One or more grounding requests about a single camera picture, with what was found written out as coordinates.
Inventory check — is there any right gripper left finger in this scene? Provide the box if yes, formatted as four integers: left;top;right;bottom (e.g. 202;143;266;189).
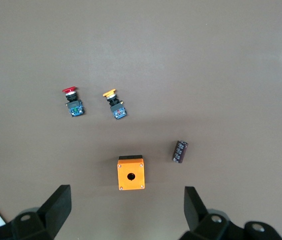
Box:
0;184;72;240

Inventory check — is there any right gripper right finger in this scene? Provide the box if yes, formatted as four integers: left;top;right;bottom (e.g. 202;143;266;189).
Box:
180;186;242;240

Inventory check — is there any red mushroom push button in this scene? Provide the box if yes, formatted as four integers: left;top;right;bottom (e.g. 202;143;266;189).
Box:
61;85;86;119

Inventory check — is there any yellow mushroom push button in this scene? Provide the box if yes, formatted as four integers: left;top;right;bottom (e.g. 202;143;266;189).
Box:
102;88;128;121

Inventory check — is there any dark cylindrical capacitor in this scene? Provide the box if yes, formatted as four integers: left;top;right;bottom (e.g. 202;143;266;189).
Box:
171;140;190;164

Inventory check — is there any orange button enclosure box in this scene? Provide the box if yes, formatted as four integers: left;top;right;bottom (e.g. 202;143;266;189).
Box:
116;154;146;192

